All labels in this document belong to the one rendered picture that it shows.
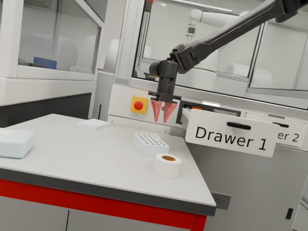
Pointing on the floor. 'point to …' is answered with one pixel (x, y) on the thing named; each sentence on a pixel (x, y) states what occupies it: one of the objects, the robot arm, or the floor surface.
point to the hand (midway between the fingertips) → (160, 119)
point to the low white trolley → (98, 182)
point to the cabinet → (243, 182)
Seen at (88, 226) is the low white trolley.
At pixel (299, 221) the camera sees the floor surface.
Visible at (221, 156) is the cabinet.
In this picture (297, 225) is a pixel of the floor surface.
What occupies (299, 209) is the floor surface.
